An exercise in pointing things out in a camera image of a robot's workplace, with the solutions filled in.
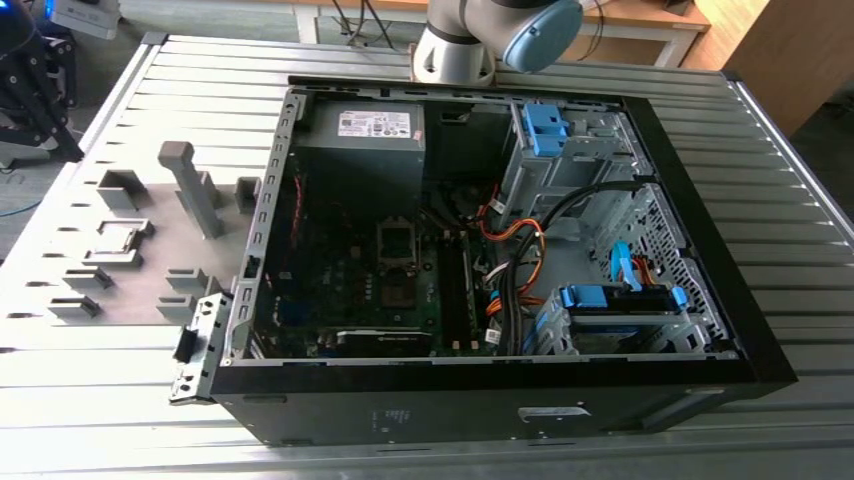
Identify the silver topped CPU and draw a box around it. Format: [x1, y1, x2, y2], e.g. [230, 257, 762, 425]
[93, 227, 143, 255]

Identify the silver card retainer bracket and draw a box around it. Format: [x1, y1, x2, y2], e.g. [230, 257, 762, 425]
[170, 292, 235, 407]

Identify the black cable bundle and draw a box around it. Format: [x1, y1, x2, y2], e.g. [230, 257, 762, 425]
[490, 234, 536, 357]

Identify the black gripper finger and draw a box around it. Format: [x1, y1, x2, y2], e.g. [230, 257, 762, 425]
[33, 42, 87, 162]
[0, 59, 47, 147]

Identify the red twisted wire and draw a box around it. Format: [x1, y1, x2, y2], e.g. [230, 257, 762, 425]
[287, 172, 309, 251]

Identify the wooden cabinet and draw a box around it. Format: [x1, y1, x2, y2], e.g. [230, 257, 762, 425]
[724, 0, 854, 136]

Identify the black PC case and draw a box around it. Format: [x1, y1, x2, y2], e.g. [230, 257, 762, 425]
[170, 74, 800, 449]

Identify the orange wire bundle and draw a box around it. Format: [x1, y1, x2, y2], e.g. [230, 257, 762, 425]
[478, 218, 548, 321]

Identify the blue floor cable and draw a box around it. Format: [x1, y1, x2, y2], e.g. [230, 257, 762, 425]
[0, 197, 46, 219]

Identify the blue drive bay latch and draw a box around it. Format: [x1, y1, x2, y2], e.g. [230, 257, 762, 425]
[524, 103, 570, 157]

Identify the metal socket cover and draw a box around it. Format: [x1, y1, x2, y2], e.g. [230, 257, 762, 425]
[374, 215, 422, 274]

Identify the wire locking lever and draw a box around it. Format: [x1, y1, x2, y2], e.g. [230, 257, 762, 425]
[414, 214, 430, 275]

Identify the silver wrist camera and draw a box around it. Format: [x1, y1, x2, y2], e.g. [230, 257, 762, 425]
[50, 0, 123, 41]
[0, 125, 61, 169]

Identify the multicolour disk power wire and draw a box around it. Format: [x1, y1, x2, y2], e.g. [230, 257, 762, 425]
[633, 254, 662, 290]

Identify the thick black cable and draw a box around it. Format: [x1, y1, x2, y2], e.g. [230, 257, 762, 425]
[533, 179, 660, 236]

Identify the black graphics card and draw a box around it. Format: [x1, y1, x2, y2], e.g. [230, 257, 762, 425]
[333, 327, 436, 357]

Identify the silver optical drive cage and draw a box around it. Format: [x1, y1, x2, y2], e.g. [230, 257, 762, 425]
[498, 102, 660, 229]

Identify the grey parts rack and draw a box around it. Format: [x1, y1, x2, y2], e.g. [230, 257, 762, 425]
[46, 141, 266, 326]

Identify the black disk blue carrier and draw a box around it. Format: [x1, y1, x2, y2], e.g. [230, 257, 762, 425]
[560, 282, 690, 315]

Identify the CPU socket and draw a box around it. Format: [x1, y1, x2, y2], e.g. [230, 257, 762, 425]
[377, 273, 426, 315]

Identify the green motherboard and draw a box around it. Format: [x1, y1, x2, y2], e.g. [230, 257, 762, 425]
[257, 169, 502, 359]

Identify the grey power supply unit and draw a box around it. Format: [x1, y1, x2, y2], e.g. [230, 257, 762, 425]
[293, 99, 429, 226]

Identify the silver disk bay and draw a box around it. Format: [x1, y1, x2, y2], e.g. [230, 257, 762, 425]
[524, 292, 733, 359]

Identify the black RAM slot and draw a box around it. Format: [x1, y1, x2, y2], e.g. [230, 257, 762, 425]
[440, 230, 458, 351]
[446, 230, 465, 351]
[454, 230, 473, 351]

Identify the blue board connector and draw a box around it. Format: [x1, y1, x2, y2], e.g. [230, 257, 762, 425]
[275, 298, 303, 329]

